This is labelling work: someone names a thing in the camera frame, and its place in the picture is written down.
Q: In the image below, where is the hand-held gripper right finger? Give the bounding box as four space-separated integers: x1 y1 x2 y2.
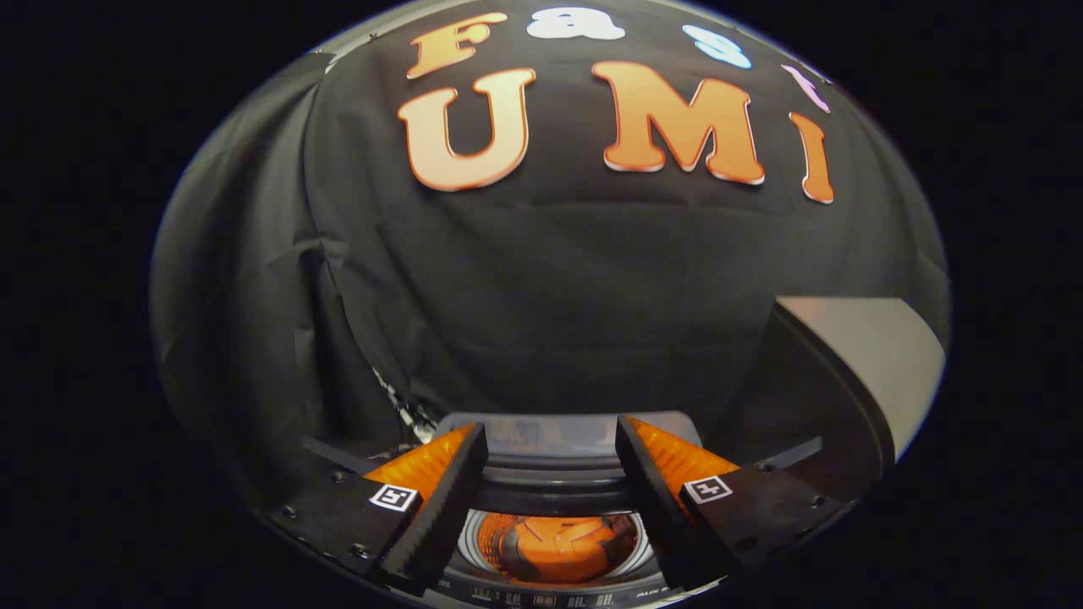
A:
615 414 849 593

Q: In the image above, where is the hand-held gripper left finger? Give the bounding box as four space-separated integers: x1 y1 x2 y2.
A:
267 423 492 597

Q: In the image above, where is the yellow polo shirt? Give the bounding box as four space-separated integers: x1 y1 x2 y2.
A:
478 512 640 584

